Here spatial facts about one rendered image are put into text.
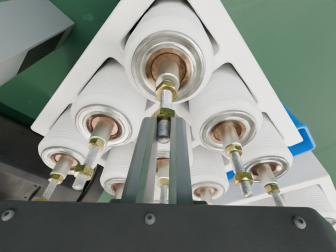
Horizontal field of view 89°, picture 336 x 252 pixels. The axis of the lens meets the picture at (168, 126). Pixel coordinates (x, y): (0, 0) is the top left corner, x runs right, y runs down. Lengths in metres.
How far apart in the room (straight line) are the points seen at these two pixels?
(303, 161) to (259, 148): 0.32
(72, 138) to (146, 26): 0.21
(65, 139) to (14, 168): 0.31
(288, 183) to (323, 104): 0.25
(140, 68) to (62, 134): 0.18
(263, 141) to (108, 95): 0.24
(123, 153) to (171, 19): 0.27
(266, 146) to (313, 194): 0.33
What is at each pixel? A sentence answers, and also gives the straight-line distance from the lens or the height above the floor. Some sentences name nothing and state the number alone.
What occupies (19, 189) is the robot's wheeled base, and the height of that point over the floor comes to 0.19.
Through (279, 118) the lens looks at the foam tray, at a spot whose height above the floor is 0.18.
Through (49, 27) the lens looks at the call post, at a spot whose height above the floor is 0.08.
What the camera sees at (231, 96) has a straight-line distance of 0.23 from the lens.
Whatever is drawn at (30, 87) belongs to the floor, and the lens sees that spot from 0.63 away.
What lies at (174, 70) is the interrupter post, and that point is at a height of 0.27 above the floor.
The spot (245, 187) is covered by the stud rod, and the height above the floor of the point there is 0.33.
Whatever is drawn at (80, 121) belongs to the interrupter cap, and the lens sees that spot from 0.25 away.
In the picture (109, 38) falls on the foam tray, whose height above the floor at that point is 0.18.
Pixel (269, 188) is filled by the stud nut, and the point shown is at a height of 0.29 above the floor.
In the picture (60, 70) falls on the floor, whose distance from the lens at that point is 0.55.
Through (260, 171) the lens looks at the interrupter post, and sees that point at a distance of 0.33.
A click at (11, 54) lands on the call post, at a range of 0.32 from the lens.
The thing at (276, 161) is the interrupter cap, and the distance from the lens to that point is 0.32.
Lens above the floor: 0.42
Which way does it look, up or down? 48 degrees down
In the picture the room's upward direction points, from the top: 177 degrees counter-clockwise
